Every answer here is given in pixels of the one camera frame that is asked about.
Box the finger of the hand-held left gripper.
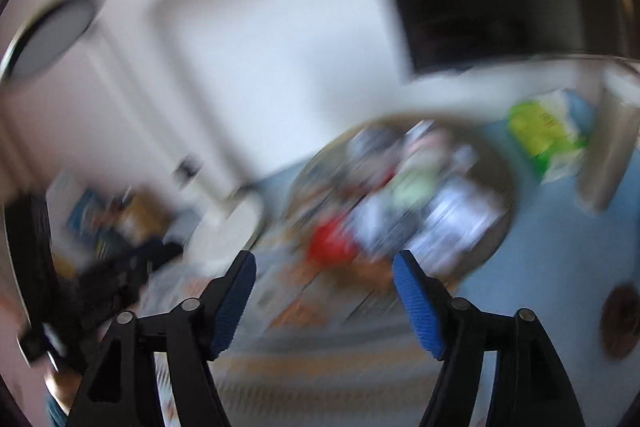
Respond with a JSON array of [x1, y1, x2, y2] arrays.
[[77, 241, 184, 310]]

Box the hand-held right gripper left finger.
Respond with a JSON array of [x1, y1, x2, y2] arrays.
[[65, 250, 258, 427]]

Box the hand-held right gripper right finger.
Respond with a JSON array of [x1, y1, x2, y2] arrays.
[[391, 250, 587, 427]]

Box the round brown bowl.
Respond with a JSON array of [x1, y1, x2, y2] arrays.
[[289, 111, 519, 289]]

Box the cardboard pen holder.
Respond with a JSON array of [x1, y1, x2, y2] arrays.
[[117, 188, 174, 239]]

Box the blue picture book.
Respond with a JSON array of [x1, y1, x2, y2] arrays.
[[64, 188, 117, 258]]

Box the red snack packet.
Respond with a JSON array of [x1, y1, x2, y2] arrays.
[[306, 213, 362, 266]]

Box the round brown coaster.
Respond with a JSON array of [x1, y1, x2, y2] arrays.
[[599, 284, 640, 361]]

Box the green snack packet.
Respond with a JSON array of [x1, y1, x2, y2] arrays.
[[506, 88, 592, 184]]

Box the white desk lamp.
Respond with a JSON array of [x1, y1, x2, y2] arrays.
[[0, 0, 267, 274]]

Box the steel tumbler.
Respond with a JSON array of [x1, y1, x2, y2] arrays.
[[576, 71, 640, 216]]

